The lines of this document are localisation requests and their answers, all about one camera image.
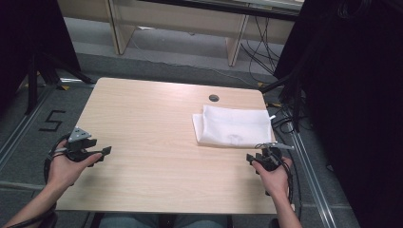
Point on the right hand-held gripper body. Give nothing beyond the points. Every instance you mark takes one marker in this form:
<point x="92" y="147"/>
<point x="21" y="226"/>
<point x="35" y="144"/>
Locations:
<point x="272" y="158"/>

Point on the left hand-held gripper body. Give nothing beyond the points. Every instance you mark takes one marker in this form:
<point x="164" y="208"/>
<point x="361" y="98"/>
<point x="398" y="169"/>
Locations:
<point x="77" y="135"/>

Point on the white mesh bag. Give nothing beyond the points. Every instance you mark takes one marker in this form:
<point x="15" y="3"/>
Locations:
<point x="234" y="126"/>

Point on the person's right hand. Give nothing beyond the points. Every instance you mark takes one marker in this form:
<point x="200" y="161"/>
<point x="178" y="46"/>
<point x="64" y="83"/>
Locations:
<point x="274" y="182"/>

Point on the person's left hand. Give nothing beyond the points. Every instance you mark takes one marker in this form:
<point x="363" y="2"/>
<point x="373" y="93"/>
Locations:
<point x="65" y="171"/>

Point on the yellow black floor tape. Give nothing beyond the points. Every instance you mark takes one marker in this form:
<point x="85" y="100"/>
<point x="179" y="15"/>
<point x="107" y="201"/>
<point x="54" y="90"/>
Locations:
<point x="274" y="104"/>

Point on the black stand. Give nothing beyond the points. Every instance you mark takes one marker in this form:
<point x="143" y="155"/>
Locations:
<point x="293" y="95"/>
<point x="47" y="72"/>

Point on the person's legs in jeans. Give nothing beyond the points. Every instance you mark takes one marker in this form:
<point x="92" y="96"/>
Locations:
<point x="158" y="221"/>

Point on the black curtain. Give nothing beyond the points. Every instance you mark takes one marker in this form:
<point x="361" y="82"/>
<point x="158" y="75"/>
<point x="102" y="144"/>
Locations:
<point x="28" y="41"/>
<point x="355" y="110"/>

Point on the light wooden desk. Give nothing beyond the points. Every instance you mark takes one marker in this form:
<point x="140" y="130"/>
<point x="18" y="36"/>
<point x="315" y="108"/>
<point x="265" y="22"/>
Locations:
<point x="177" y="17"/>

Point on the metal floor rail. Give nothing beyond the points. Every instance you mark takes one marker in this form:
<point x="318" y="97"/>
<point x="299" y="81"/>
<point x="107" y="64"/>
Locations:
<point x="312" y="177"/>
<point x="19" y="131"/>

